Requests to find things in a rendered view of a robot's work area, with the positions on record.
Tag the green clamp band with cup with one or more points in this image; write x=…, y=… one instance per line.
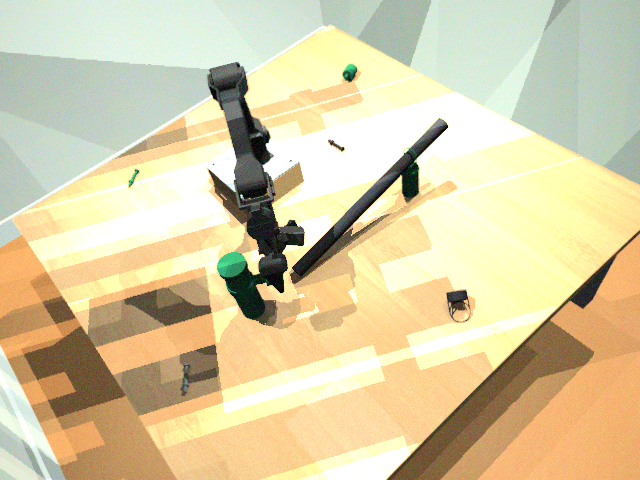
x=257, y=279

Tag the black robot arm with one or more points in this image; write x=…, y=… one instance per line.
x=228, y=86

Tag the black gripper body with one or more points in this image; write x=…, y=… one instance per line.
x=273, y=263

